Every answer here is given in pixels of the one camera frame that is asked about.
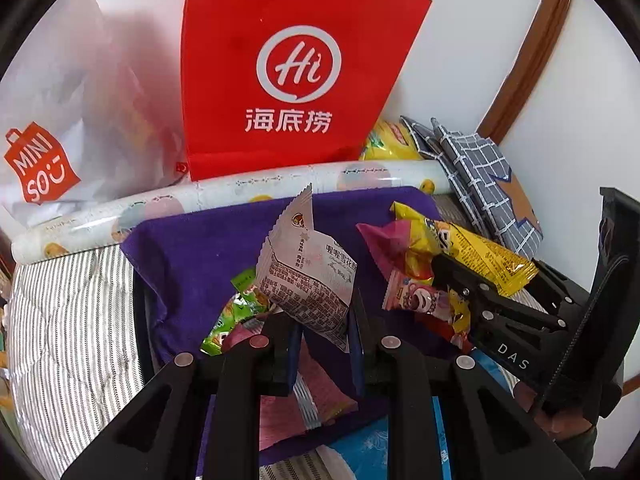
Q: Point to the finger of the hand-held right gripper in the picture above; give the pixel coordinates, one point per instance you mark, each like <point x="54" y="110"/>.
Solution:
<point x="560" y="287"/>
<point x="470" y="290"/>

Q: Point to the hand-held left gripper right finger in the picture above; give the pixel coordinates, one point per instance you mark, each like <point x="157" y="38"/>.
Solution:
<point x="356" y="355"/>

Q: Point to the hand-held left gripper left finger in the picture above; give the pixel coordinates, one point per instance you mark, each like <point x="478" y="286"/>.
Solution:
<point x="295" y="355"/>

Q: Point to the red snack packet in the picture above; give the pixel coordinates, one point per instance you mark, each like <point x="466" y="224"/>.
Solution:
<point x="457" y="335"/>

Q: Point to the white text print snack packet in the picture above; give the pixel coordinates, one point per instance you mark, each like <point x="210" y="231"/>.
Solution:
<point x="305" y="280"/>

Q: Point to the person's right hand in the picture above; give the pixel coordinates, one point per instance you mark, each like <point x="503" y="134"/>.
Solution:
<point x="565" y="420"/>

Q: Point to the pink striped snack packet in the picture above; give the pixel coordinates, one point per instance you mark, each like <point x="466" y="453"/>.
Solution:
<point x="320" y="395"/>

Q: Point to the pink bear print snack packet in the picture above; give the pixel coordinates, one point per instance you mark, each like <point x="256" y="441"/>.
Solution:
<point x="420" y="300"/>

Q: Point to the green snack packet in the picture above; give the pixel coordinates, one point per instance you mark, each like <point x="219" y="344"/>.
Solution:
<point x="240" y="310"/>

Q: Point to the blue tissue pack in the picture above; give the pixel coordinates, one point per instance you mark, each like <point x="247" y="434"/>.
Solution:
<point x="360" y="450"/>

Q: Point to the pink yellow snack packet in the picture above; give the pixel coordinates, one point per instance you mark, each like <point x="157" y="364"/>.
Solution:
<point x="385" y="240"/>

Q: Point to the purple towel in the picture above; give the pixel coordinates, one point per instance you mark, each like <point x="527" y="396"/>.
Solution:
<point x="200" y="240"/>

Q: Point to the yellow green chips bag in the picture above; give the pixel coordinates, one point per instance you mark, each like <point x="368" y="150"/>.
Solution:
<point x="390" y="142"/>

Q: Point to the rolled fruit print mat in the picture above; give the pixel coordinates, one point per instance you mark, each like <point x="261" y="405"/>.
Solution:
<point x="150" y="205"/>

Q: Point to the red paper bag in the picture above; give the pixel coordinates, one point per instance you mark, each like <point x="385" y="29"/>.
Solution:
<point x="300" y="25"/>

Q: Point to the white Miniso plastic bag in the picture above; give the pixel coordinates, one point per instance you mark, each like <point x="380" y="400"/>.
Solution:
<point x="90" y="85"/>

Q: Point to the brown wooden frame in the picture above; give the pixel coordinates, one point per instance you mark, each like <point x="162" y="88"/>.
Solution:
<point x="535" y="50"/>

